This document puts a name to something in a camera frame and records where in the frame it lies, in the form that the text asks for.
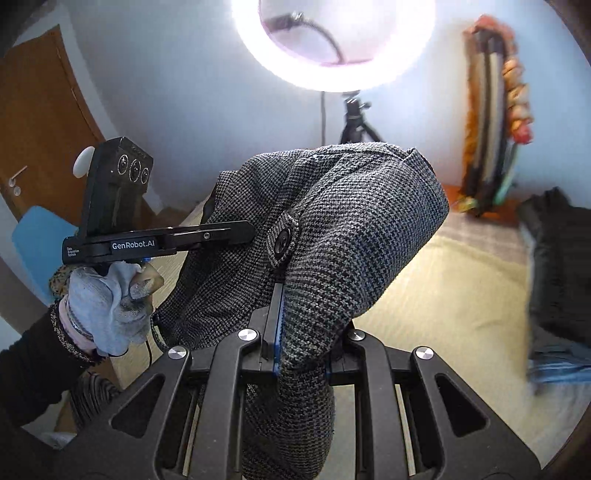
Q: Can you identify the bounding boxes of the grey houndstooth pants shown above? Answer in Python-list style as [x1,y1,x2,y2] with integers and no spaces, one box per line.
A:
[152,143,449,479]

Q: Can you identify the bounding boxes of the left forearm dark sleeve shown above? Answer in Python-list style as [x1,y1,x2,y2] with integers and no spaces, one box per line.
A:
[0,303,104,429]

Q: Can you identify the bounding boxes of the dark folded clothing pile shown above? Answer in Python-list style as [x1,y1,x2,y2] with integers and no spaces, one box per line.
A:
[517,187,590,348]

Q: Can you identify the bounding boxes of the left gloved hand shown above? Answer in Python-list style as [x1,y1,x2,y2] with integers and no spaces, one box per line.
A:
[58,261,164,357]

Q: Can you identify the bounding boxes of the blue chair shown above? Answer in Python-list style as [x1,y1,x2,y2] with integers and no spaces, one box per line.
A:
[12,206,77,304]

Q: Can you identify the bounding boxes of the striped yellow bed sheet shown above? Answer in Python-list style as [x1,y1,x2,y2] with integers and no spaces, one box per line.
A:
[356,233,590,465]

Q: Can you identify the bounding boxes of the brown wooden door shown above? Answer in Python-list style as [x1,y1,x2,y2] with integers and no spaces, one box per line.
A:
[0,26,104,225]

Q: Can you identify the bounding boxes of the plaid beige blanket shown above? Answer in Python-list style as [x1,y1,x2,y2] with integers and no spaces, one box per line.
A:
[438,213,528,265]

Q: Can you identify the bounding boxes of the blue folded jeans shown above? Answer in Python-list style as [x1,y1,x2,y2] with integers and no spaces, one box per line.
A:
[527,342,590,385]

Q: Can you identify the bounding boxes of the black light tripod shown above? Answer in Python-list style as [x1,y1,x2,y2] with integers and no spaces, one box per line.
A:
[339,91,383,144]

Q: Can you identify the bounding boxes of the striped rolled mat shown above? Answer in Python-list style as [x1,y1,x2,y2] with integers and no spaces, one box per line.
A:
[461,14,534,203]

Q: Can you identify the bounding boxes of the white round wall hook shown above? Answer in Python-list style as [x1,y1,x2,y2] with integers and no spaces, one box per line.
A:
[72,146,95,178]

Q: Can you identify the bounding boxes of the black cable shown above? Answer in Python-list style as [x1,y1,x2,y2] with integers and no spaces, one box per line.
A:
[144,317,160,368]

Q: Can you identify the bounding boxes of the white ring light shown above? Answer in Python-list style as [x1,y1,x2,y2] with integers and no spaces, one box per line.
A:
[229,1,438,93]

